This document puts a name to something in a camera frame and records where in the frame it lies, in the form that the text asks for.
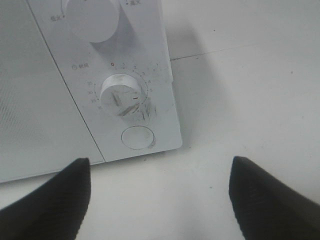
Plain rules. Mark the white microwave oven body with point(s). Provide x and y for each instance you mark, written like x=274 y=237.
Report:
x=138 y=48

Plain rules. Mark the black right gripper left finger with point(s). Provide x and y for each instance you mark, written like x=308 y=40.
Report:
x=53 y=211

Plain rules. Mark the round white door button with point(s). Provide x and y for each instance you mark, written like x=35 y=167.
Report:
x=137 y=137

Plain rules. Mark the upper white power knob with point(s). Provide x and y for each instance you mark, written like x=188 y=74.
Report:
x=93 y=21

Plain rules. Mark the lower white timer knob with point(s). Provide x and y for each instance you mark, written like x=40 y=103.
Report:
x=122 y=95

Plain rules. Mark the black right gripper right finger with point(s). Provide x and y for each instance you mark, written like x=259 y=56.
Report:
x=267 y=209

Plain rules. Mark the white microwave door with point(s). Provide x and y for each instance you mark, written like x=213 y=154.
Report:
x=41 y=128

